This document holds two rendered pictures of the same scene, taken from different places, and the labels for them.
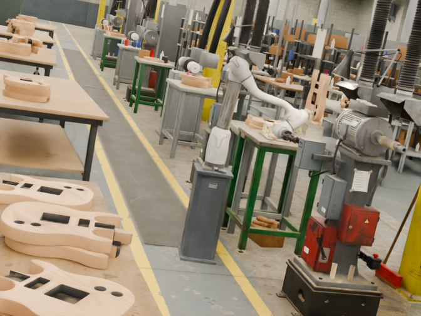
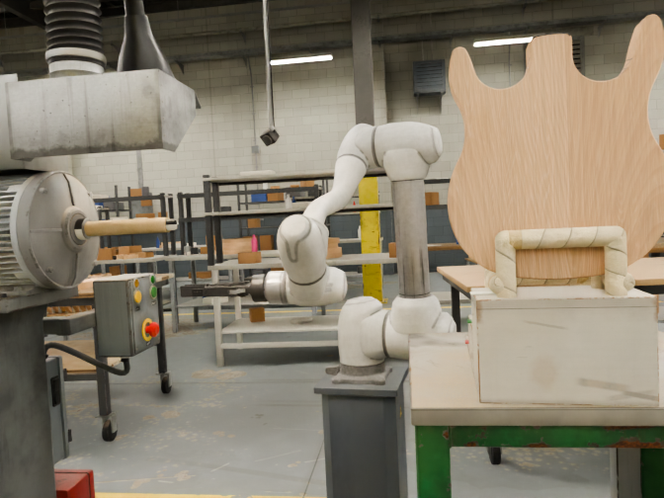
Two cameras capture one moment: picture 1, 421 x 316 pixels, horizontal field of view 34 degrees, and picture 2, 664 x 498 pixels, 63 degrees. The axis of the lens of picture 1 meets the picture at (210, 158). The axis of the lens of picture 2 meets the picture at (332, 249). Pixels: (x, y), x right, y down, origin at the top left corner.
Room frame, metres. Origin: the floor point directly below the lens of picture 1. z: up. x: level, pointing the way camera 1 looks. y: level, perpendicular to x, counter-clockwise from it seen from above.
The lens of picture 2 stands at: (5.74, -1.76, 1.24)
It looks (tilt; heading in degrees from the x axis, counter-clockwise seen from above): 3 degrees down; 114
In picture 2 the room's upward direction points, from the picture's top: 3 degrees counter-clockwise
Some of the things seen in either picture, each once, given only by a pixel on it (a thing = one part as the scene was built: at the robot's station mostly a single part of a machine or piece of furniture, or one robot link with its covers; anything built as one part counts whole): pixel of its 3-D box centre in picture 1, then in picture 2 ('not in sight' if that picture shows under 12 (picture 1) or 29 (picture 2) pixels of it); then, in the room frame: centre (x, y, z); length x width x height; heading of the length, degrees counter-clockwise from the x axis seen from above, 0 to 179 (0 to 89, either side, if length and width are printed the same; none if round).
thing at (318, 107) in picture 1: (317, 96); (552, 158); (5.71, -0.77, 1.33); 0.35 x 0.04 x 0.40; 13
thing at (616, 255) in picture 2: not in sight; (616, 265); (5.80, -0.79, 1.15); 0.03 x 0.03 x 0.09
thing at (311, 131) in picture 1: (308, 133); (555, 341); (5.71, -0.76, 1.02); 0.27 x 0.15 x 0.17; 14
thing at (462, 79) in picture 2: (326, 80); (469, 74); (5.59, -0.80, 1.48); 0.07 x 0.04 x 0.09; 13
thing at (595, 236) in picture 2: not in sight; (558, 237); (5.72, -0.81, 1.20); 0.20 x 0.03 x 0.03; 13
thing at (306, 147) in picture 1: (316, 161); (100, 326); (4.59, -0.70, 0.99); 0.24 x 0.21 x 0.26; 16
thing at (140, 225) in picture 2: not in sight; (127, 226); (4.88, -0.88, 1.25); 0.18 x 0.03 x 0.03; 16
